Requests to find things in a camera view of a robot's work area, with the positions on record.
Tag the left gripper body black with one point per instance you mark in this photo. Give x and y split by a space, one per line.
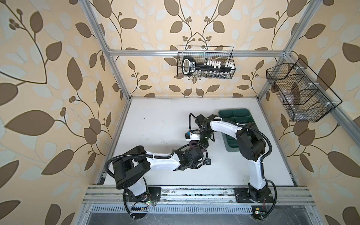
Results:
192 165

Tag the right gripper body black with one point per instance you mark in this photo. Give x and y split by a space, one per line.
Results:
203 137

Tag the purple sock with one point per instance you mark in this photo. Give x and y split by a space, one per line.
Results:
193 145

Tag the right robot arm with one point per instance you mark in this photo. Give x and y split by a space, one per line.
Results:
253 145

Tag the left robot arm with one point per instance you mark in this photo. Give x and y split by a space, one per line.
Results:
129 169

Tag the black socket set tool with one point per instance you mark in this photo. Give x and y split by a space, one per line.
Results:
189 65

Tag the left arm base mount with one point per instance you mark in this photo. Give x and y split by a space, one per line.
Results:
152 194

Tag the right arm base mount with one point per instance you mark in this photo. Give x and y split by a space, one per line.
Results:
252 195

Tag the back wire basket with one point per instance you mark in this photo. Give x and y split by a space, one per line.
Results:
213 53

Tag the wire basket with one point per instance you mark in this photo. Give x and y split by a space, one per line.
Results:
305 96
213 53

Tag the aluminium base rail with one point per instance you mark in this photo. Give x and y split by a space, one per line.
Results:
197 195

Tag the right wire basket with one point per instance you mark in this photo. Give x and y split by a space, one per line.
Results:
305 96

